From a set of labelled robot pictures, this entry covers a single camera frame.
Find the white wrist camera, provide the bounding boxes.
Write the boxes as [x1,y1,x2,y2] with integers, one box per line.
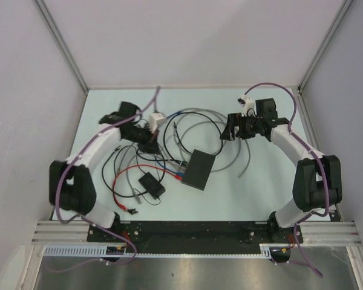
[148,112,167,133]
[237,95,256,117]

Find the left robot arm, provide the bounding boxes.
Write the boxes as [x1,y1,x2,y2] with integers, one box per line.
[49,101,166,242]

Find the thin black power cord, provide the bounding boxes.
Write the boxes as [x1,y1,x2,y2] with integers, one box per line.
[136,193,167,208]

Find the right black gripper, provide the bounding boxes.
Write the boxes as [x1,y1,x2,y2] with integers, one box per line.
[220,112,263,141]

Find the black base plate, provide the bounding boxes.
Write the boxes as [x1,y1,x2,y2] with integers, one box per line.
[87,221,304,255]

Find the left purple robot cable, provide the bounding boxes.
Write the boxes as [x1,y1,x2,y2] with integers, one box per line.
[45,86,162,273]

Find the grey slotted cable duct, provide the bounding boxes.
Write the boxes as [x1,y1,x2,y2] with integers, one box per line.
[44,245,271,259]

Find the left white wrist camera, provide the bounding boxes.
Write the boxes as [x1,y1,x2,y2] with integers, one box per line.
[148,112,167,133]

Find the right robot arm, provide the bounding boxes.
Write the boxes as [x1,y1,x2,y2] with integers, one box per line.
[220,97,343,242]

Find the black power adapter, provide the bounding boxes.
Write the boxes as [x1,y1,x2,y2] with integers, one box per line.
[139,172,166,199]

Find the black network switch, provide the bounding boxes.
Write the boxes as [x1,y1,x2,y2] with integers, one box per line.
[181,149,215,191]

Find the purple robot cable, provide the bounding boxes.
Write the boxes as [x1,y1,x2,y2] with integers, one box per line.
[45,86,162,273]
[244,82,332,279]

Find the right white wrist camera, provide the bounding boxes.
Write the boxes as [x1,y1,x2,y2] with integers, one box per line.
[237,95,256,117]

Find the red ethernet cable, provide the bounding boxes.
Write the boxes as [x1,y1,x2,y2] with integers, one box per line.
[111,164,182,212]

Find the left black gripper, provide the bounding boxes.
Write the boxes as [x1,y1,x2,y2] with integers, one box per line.
[124,123,161,155]

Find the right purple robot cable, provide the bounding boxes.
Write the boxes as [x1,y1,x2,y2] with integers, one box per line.
[244,82,332,279]

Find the aluminium front rail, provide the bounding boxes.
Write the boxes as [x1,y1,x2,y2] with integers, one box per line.
[32,221,362,247]

